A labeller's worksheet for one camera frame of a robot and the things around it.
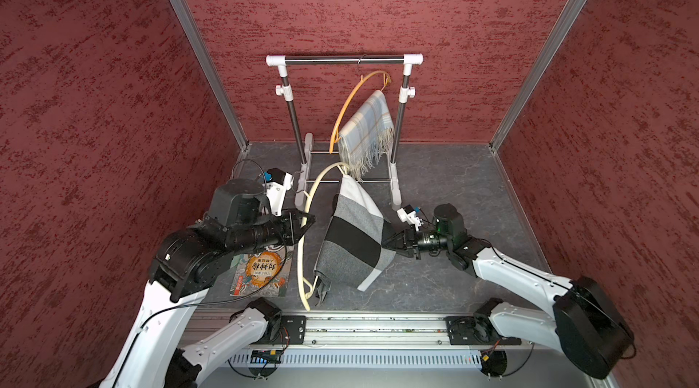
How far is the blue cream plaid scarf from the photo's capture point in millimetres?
846

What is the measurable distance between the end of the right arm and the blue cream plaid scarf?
0.29 metres

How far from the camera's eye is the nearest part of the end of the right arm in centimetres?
69
